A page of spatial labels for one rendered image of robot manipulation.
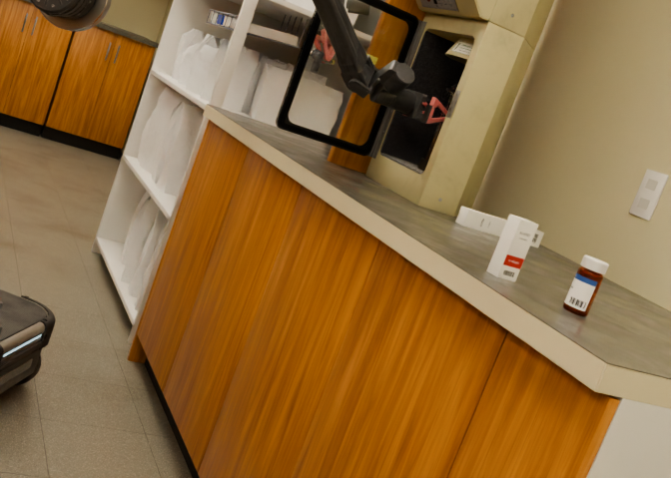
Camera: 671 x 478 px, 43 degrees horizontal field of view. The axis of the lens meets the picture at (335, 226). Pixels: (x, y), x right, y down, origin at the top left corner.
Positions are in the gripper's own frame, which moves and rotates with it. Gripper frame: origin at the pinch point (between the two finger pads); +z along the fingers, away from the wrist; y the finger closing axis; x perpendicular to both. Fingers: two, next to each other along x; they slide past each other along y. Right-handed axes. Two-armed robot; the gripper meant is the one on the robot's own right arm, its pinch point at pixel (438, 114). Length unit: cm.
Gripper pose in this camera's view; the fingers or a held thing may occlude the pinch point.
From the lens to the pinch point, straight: 226.5
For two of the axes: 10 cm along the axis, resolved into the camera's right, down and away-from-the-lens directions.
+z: 8.6, 2.5, 4.4
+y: -3.7, -2.8, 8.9
